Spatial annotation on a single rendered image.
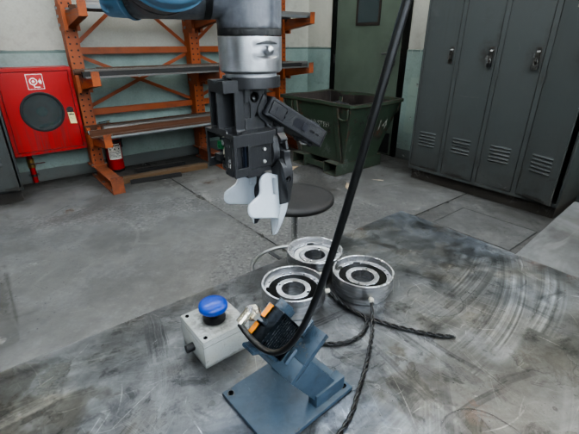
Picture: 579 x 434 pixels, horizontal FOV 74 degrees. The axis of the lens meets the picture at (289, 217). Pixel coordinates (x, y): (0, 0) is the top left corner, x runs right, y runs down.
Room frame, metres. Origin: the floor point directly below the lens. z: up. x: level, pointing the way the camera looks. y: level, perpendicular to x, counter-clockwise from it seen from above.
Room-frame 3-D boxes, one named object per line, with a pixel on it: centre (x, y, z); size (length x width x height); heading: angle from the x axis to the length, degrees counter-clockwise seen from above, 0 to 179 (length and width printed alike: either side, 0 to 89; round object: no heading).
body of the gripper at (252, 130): (0.50, 0.05, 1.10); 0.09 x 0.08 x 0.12; 129
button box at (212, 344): (0.43, 0.11, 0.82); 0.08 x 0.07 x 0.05; 128
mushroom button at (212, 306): (0.43, 0.11, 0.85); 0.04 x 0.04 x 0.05
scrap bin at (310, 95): (4.02, -0.50, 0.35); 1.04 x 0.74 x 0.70; 38
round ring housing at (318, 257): (0.64, -0.05, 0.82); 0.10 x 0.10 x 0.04
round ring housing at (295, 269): (0.53, -0.01, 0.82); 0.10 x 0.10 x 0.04
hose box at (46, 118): (3.53, 2.02, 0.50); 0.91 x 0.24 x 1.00; 128
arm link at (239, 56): (0.50, 0.04, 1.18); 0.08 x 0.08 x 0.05
